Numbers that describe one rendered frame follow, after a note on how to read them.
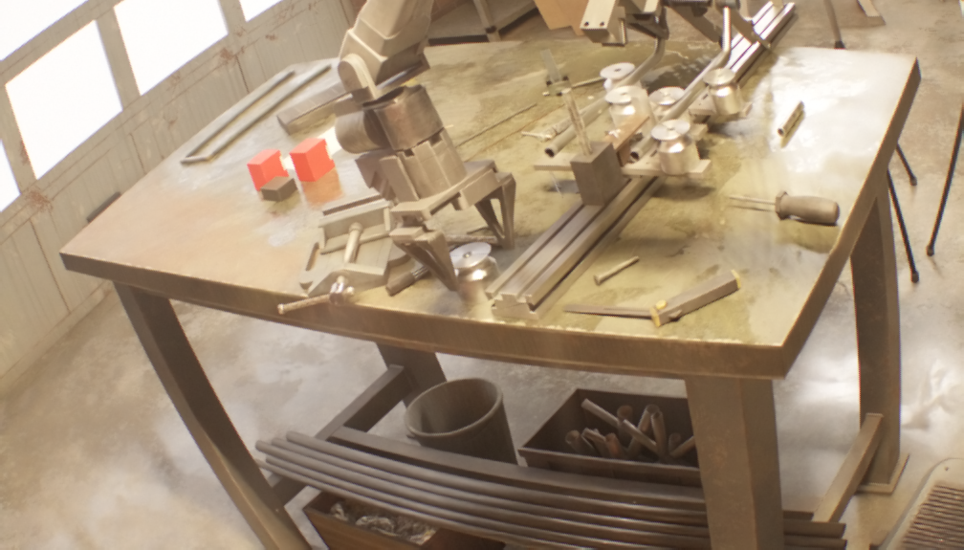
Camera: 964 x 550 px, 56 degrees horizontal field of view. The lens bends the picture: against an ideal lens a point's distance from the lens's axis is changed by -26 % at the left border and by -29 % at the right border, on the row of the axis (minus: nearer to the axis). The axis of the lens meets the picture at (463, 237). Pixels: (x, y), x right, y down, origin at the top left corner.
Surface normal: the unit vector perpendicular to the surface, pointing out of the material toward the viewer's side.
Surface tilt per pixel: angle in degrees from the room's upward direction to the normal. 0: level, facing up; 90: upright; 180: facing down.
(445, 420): 85
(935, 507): 0
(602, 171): 90
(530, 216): 0
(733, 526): 90
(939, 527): 0
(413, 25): 133
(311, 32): 90
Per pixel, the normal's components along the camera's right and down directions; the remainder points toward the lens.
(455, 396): 0.04, 0.34
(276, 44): 0.75, 0.05
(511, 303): -0.58, 0.52
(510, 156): -0.32, -0.85
